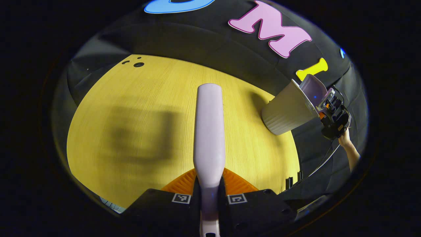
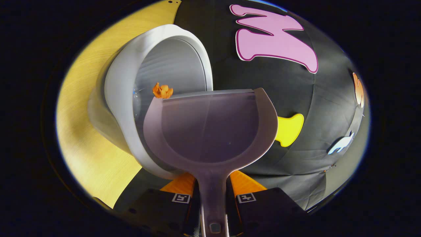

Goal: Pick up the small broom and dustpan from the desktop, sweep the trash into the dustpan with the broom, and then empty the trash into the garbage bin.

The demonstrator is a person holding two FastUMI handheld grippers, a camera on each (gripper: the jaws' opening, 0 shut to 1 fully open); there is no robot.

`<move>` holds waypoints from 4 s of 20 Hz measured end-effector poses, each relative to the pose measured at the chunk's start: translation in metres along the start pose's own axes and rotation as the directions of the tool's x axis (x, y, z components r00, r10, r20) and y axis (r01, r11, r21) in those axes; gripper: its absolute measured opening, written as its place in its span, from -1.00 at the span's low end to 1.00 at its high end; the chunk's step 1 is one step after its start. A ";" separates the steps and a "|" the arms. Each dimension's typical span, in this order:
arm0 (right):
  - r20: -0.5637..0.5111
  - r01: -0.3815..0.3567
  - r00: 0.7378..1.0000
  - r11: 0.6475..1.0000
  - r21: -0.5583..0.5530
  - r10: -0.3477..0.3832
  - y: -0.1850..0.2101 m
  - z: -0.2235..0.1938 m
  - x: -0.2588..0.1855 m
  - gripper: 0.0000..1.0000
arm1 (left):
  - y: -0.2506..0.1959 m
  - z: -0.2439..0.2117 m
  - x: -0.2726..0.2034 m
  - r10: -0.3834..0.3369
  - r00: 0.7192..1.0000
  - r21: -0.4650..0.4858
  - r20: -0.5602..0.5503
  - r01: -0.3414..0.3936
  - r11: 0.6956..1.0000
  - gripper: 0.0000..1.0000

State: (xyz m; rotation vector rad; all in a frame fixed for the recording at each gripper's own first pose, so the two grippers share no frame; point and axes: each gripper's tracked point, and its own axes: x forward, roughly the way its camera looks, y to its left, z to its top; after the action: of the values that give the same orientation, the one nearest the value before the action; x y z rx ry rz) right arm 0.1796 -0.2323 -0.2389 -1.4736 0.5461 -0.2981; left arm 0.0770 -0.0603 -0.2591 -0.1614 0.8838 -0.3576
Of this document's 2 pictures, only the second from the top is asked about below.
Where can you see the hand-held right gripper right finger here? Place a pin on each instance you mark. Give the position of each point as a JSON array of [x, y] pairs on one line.
[[263, 210]]

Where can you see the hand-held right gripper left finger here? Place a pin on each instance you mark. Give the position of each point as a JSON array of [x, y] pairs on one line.
[[164, 210]]

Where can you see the pale pink dustpan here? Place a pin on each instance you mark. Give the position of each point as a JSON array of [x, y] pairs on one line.
[[210, 131]]

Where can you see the orange paper scrap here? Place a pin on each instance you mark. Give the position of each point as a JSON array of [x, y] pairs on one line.
[[162, 91]]

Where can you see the white ribbed garbage bin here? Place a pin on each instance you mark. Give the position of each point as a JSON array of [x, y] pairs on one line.
[[121, 85]]

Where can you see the black backdrop cloth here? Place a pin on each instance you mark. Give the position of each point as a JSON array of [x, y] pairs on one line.
[[315, 108]]

